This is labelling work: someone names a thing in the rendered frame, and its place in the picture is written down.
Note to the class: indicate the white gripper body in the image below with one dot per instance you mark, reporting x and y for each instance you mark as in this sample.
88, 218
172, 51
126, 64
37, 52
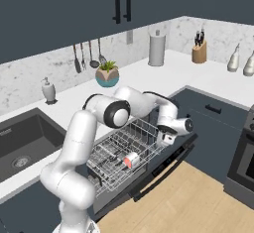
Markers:
164, 139

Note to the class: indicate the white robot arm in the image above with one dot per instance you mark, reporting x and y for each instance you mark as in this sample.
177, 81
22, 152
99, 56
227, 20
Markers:
79, 134

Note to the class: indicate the dark dishwasher door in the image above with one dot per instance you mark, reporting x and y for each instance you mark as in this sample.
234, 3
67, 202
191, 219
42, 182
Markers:
158, 169

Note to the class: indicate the white cup with red inside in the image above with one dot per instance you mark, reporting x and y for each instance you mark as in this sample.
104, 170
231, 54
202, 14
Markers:
132, 159

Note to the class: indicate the dark blue base cupboard door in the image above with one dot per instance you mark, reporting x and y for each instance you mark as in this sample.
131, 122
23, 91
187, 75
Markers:
215, 144

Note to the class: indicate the dark blue drawer front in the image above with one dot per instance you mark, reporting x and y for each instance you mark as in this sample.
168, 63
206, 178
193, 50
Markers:
198, 101

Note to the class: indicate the dark grey oven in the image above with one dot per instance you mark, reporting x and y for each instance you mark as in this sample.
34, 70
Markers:
243, 164

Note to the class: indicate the potted plant in teal pot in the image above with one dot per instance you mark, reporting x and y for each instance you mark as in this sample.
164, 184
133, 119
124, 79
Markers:
107, 75

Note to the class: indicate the grey paper towel roll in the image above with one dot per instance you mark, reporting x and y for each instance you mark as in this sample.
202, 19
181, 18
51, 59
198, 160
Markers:
156, 49

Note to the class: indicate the wooden knife block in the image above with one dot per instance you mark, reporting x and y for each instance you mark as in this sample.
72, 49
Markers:
199, 52

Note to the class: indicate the grey hanging slotted spoon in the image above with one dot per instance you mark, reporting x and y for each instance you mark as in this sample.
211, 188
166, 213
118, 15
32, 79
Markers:
101, 57

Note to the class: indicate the white bottle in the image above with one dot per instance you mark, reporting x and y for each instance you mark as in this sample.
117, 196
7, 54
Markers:
233, 61
249, 65

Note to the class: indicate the black hanging ladle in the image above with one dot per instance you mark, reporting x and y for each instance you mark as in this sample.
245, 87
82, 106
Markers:
93, 61

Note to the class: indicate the hanging fork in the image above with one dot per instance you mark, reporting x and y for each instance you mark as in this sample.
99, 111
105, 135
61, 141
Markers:
83, 58

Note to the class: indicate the black hanging spatula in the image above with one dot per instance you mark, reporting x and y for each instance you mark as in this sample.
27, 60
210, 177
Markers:
77, 63

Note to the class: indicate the white soap dispenser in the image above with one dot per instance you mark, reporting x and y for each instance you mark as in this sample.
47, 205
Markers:
49, 91

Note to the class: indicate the dark grey sink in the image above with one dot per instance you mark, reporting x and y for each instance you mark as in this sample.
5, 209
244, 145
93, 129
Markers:
23, 138

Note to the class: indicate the dark blue sink cupboard front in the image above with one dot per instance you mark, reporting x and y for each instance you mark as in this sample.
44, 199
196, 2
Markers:
26, 213

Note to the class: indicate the grey wall outlet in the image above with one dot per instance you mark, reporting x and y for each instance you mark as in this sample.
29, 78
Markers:
129, 37

